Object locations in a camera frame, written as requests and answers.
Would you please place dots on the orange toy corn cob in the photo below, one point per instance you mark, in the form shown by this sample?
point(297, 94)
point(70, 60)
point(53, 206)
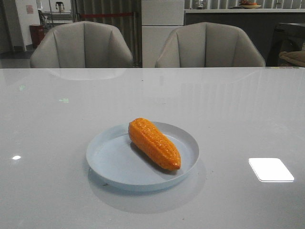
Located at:
point(149, 139)

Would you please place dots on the light blue round plate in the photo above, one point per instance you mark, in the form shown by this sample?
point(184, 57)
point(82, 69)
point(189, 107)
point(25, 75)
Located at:
point(120, 163)

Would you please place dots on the right beige upholstered chair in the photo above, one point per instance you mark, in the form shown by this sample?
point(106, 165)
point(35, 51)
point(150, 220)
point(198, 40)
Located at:
point(207, 44)

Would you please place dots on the beige upholstered chair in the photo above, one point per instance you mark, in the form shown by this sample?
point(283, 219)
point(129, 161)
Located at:
point(207, 44)
point(83, 44)

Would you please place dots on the white cabinet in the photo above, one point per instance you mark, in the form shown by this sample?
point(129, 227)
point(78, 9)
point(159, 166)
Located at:
point(159, 19)

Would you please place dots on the left beige upholstered chair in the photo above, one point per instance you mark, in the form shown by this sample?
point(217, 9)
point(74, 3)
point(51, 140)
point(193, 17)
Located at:
point(83, 44)

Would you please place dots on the red barrier belt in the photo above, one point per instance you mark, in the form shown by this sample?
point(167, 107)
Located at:
point(107, 15)

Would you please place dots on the grey counter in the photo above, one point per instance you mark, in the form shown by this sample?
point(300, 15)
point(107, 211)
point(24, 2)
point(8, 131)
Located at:
point(259, 24)

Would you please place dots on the red bin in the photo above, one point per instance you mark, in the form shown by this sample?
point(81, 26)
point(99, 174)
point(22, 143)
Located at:
point(37, 34)

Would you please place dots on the fruit bowl on counter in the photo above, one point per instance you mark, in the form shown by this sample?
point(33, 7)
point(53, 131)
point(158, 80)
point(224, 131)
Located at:
point(248, 4)

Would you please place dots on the tan cushion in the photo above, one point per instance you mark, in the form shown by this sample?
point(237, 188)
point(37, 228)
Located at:
point(296, 58)

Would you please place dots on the pink wall notice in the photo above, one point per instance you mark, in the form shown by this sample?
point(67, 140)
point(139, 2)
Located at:
point(29, 9)

